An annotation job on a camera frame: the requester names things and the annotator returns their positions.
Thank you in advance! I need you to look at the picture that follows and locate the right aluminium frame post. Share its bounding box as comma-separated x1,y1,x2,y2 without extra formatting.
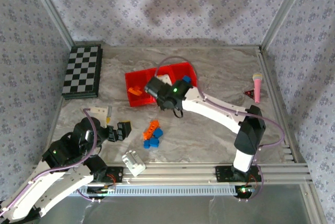
260,0,311,49

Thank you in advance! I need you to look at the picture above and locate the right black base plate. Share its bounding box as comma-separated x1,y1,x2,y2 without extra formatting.
215,165,264,183

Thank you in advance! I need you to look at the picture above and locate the base circuit board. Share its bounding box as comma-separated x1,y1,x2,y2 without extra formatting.
235,186,256,198
87,185,116,196

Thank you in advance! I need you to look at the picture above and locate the right base circuit board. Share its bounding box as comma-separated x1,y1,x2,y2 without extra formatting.
235,186,256,198

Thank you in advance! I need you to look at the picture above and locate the aluminium frame post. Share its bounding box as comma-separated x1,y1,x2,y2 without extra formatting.
260,0,311,49
26,0,75,49

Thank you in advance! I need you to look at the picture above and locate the long orange lego brick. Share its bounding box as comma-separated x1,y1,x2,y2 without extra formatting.
142,120,160,140

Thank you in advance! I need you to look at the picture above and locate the red three-compartment bin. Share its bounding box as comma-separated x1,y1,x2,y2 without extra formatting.
124,61,199,107

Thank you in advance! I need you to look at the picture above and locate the grey slotted cable duct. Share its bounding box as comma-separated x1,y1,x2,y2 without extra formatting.
39,184,238,197

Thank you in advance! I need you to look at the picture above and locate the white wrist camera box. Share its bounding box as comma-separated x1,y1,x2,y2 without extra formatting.
87,106,114,128
159,74,174,86

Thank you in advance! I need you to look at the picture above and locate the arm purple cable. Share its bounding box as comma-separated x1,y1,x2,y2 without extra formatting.
155,56,286,203
0,108,103,213

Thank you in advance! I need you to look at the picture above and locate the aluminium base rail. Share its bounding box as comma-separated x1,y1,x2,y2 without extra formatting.
28,162,314,185

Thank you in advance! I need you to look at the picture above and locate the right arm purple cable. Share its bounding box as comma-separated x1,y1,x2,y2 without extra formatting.
155,56,286,203

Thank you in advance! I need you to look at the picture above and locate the left aluminium frame post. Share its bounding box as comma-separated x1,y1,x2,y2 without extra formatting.
26,0,75,49

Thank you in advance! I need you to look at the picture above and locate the right aluminium side rail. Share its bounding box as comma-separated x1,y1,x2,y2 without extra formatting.
258,47,314,166

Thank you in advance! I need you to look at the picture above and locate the pink toy microphone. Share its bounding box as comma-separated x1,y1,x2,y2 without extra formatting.
252,72,263,104

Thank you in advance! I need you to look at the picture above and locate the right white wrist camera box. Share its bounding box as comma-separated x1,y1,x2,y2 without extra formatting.
159,74,174,86

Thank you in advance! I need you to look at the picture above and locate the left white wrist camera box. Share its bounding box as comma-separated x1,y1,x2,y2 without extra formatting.
87,106,114,128

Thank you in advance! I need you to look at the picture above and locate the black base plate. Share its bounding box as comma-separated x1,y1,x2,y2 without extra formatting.
106,165,124,183
215,165,264,183

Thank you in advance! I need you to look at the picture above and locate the large blue lego brick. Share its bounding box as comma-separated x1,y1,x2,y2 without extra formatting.
143,138,162,150

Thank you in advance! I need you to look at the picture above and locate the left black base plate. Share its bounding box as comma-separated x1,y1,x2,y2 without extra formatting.
106,165,124,183

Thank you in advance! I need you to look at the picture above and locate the black and grey chessboard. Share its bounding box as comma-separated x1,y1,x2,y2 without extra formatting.
61,44,103,100

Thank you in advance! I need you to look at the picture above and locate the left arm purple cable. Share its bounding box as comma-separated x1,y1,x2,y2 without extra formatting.
0,108,103,213

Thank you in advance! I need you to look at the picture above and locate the white plastic printed part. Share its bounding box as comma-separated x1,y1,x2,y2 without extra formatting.
121,150,147,177

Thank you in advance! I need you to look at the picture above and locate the left base circuit board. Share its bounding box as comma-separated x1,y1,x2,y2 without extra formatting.
87,185,116,196

